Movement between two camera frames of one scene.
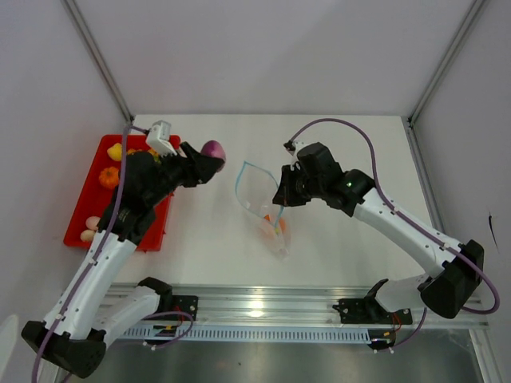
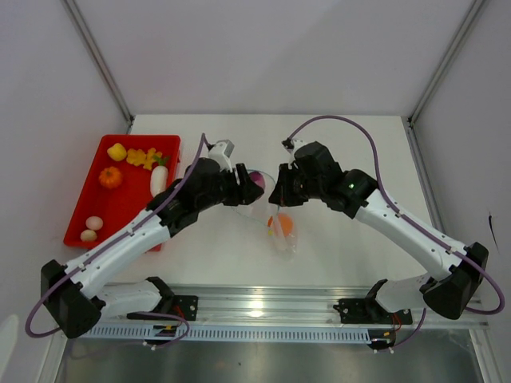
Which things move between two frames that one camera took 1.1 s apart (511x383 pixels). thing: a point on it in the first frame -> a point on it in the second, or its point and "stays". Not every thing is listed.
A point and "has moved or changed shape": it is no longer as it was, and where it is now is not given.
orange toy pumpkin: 109,177 stays
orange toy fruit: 275,230 -> 287,223
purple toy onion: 214,148 has moved or changed shape
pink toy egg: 92,223 stays
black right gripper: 285,195 stays
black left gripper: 201,169 -> 244,193
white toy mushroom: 87,235 stays
